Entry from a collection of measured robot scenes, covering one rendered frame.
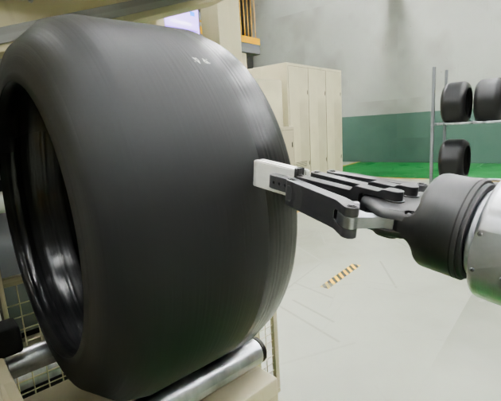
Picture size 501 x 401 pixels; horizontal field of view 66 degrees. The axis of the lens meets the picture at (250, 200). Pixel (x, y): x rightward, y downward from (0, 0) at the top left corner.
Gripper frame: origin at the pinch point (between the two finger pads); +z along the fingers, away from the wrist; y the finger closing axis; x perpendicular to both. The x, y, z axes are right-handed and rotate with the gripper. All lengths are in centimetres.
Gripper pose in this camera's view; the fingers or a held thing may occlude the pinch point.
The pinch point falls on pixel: (279, 177)
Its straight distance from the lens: 42.3
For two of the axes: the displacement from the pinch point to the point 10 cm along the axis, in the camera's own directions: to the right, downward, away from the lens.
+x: -0.3, 9.6, 2.9
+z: -6.7, -2.4, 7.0
